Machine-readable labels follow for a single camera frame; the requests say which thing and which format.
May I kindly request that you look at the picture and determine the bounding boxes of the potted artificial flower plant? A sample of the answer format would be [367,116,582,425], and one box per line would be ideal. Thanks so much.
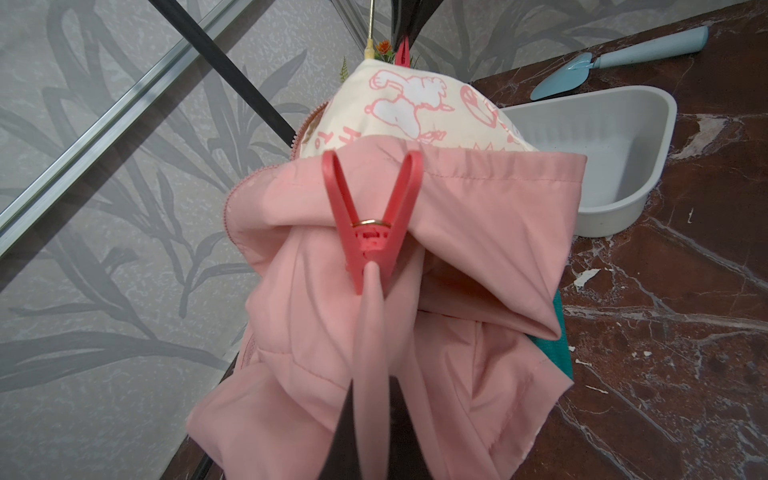
[339,40,397,83]

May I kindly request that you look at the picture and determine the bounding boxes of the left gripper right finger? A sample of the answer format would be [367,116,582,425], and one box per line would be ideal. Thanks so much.
[387,376,432,480]

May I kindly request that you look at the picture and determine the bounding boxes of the teal green jacket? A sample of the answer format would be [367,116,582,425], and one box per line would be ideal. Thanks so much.
[529,291,574,381]

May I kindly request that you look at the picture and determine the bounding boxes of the light blue small scoop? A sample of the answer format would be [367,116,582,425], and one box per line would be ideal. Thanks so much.
[530,26,709,101]

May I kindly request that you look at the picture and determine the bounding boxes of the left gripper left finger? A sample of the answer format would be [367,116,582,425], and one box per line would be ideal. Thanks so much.
[318,383,360,480]

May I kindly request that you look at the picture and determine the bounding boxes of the white plastic tray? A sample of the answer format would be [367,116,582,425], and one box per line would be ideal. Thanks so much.
[502,85,678,238]

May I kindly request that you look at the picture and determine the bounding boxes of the black clothes rack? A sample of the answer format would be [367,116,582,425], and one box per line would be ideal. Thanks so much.
[152,0,441,145]

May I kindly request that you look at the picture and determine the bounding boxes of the pink jacket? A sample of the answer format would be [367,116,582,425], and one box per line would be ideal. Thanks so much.
[187,60,587,479]

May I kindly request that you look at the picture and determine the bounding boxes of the red clothespin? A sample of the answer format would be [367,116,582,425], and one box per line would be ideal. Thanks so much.
[394,35,411,68]
[322,150,424,294]

